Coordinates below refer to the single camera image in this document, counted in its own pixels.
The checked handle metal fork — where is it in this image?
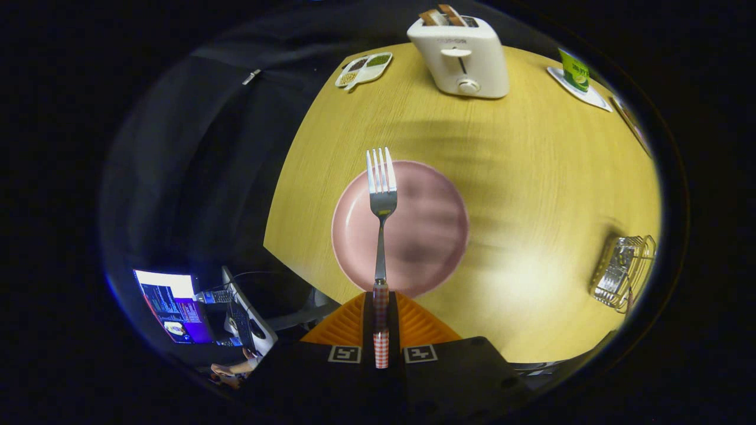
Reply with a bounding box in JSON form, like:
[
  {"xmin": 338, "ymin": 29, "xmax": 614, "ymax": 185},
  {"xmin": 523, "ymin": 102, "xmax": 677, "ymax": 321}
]
[{"xmin": 366, "ymin": 147, "xmax": 398, "ymax": 370}]

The white toaster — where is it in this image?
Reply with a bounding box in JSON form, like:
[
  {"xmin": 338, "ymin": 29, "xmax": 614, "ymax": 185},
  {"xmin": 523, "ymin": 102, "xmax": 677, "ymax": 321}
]
[{"xmin": 406, "ymin": 15, "xmax": 510, "ymax": 99}]

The white divided snack dish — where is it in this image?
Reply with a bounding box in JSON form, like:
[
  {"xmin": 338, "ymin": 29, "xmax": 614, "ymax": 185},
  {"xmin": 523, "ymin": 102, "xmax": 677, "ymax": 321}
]
[{"xmin": 335, "ymin": 52, "xmax": 393, "ymax": 92}]

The oval plate with food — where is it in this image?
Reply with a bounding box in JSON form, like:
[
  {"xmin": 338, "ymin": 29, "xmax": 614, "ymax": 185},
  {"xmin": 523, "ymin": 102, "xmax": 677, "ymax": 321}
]
[{"xmin": 611, "ymin": 94, "xmax": 653, "ymax": 159}]

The pink round plate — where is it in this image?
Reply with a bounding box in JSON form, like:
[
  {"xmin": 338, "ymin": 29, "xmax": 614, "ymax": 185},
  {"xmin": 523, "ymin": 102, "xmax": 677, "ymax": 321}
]
[{"xmin": 331, "ymin": 160, "xmax": 471, "ymax": 299}]

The green label drink bottle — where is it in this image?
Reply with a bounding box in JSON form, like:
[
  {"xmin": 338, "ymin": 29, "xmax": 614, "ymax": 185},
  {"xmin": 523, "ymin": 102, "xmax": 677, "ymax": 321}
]
[{"xmin": 559, "ymin": 47, "xmax": 590, "ymax": 93}]

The lit computer monitor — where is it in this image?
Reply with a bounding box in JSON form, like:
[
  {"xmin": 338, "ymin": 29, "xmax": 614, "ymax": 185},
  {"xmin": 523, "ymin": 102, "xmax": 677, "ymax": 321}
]
[{"xmin": 132, "ymin": 269, "xmax": 216, "ymax": 345}]

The metal perforated basket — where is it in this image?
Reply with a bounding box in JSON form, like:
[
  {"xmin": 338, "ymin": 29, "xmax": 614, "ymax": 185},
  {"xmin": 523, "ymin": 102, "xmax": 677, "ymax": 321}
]
[{"xmin": 589, "ymin": 235, "xmax": 657, "ymax": 314}]

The white square coaster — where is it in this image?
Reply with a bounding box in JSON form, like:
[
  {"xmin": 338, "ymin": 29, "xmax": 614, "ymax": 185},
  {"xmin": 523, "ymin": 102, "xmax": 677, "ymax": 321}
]
[{"xmin": 546, "ymin": 66, "xmax": 614, "ymax": 113}]

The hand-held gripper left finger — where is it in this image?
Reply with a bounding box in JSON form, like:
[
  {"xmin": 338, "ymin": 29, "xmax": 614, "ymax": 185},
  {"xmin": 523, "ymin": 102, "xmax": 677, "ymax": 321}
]
[{"xmin": 248, "ymin": 292, "xmax": 379, "ymax": 425}]

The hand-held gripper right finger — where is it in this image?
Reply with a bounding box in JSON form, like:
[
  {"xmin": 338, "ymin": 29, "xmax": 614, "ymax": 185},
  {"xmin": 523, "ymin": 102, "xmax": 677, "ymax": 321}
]
[{"xmin": 389, "ymin": 292, "xmax": 532, "ymax": 425}]

